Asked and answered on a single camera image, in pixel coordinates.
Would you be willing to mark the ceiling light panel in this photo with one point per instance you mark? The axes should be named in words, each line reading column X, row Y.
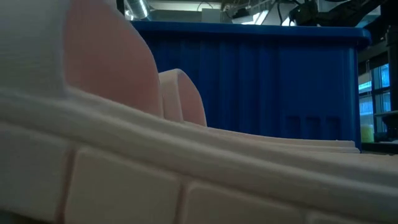
column 258, row 18

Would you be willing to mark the silver ventilation duct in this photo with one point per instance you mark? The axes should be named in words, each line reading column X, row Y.
column 138, row 7

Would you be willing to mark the black desk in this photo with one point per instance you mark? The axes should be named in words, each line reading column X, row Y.
column 382, row 147

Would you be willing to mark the white plastic dish rack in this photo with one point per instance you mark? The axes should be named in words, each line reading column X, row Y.
column 124, row 168

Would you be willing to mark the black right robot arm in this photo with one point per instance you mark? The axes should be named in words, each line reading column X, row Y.
column 342, row 14

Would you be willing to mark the black stand pole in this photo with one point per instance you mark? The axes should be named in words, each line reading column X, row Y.
column 392, row 68

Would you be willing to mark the yellow-green container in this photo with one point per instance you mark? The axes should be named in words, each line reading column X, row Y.
column 367, row 133

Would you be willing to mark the blue plastic bin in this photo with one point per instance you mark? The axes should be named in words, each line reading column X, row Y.
column 248, row 77

